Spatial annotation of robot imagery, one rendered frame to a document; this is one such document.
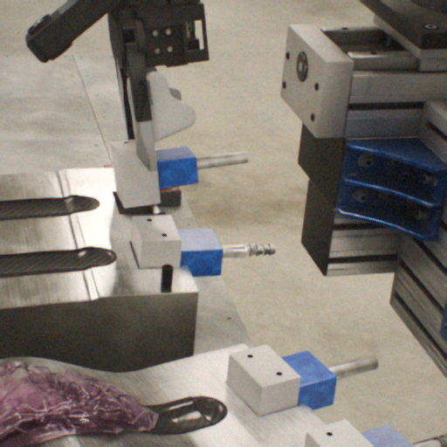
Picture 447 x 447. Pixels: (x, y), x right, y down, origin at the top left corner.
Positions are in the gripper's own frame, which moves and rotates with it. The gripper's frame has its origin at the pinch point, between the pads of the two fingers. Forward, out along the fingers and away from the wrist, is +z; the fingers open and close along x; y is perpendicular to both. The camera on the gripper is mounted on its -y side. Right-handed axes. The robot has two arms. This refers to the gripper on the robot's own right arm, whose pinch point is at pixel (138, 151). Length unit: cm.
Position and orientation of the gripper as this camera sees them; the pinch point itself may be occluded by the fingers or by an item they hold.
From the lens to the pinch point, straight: 110.3
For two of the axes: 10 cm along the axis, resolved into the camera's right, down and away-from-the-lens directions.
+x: -2.4, -3.2, 9.2
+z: 0.9, 9.3, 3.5
